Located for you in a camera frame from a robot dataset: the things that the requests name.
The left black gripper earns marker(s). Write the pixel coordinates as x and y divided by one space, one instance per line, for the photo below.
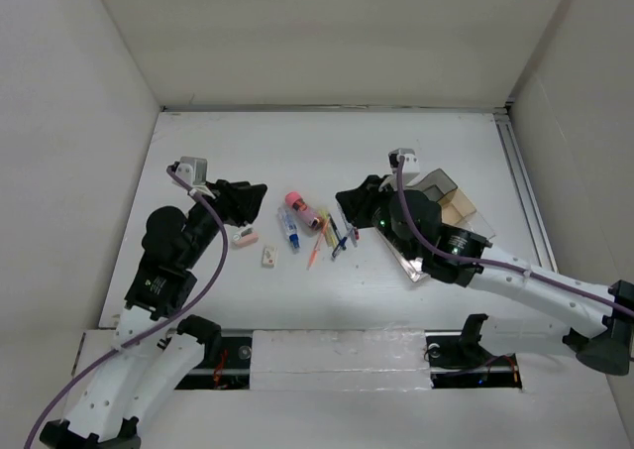
238 200

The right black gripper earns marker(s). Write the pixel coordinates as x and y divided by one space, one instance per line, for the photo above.
357 202

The black pen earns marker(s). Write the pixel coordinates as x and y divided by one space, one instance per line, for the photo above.
336 237

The yellow highlighter pen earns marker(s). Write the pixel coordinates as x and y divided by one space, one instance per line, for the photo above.
325 218

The blue gel pen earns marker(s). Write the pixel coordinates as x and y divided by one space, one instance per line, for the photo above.
341 247

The orange pen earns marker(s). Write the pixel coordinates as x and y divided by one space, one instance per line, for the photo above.
316 249

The pink cap crayon jar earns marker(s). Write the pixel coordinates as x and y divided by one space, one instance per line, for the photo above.
308 215

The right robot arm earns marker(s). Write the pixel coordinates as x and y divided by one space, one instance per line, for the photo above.
590 322

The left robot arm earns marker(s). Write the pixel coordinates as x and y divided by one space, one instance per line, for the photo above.
157 341

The clear desk organizer tray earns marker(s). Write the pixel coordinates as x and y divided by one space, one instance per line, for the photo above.
457 210

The pink eraser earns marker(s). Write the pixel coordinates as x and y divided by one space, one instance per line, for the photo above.
245 237

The blue white glue tube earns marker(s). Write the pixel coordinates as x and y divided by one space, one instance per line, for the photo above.
290 229

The small white eraser box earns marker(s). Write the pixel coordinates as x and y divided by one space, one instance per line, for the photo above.
269 257

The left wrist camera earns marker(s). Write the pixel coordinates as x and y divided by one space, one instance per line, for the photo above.
193 172

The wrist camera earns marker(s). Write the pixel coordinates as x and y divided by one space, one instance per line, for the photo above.
193 172
407 161

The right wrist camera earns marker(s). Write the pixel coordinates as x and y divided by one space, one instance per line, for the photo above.
407 161

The aluminium rail right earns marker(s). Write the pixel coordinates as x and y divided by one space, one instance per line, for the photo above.
530 208

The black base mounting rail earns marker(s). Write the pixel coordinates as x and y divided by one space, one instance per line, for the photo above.
228 368

